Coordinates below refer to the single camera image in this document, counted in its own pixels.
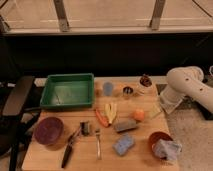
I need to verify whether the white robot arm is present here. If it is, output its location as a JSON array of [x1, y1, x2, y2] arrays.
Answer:
[[159, 66, 213, 114]]

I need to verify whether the blue cup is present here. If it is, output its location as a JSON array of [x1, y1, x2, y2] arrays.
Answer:
[[103, 82, 113, 96]]

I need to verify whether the small metal cup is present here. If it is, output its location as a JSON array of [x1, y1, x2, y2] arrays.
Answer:
[[123, 86, 133, 99]]

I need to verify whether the yellow banana toy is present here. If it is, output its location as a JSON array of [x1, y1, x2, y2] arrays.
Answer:
[[105, 103, 117, 124]]

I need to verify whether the green plastic tray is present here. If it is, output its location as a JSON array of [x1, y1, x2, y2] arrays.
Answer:
[[40, 73, 94, 110]]

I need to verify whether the orange carrot toy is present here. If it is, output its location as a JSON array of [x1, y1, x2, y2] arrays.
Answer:
[[95, 109, 109, 127]]

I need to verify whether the dark red patterned cup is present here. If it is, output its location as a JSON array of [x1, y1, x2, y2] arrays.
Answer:
[[139, 74, 152, 87]]

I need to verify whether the gray rectangular block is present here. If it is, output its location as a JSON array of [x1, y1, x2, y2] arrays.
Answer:
[[114, 120, 137, 133]]

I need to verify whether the orange ball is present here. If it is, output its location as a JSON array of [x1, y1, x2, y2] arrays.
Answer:
[[132, 109, 145, 121]]

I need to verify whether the small dark metal clip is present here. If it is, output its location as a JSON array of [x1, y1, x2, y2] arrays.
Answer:
[[80, 121, 90, 136]]

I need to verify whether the wooden cutting board table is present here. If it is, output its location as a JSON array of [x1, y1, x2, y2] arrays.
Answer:
[[22, 79, 179, 171]]

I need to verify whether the yellow sticky note pad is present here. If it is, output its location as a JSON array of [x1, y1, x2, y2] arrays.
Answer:
[[148, 104, 162, 119]]

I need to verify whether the blue sponge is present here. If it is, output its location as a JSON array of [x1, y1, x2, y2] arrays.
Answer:
[[113, 134, 135, 156]]

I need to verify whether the silver fork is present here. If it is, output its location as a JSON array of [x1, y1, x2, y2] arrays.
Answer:
[[95, 129, 101, 160]]

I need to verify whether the red bowl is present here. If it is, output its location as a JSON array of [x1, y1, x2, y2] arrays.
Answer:
[[148, 131, 172, 150]]

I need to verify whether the purple bowl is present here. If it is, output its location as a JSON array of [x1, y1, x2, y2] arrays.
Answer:
[[34, 117, 64, 145]]

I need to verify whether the gray blue cloth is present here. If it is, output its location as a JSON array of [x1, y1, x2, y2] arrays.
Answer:
[[152, 139, 182, 161]]

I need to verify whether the black chair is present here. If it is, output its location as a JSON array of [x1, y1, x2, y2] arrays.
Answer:
[[0, 76, 40, 171]]

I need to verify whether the left metal frame post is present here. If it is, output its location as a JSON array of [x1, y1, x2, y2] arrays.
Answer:
[[53, 0, 69, 32]]

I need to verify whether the metal frame post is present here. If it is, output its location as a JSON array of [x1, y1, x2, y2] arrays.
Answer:
[[149, 0, 166, 30], [53, 0, 69, 32]]

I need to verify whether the right metal frame post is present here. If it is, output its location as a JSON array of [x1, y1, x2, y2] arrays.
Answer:
[[149, 0, 166, 30]]

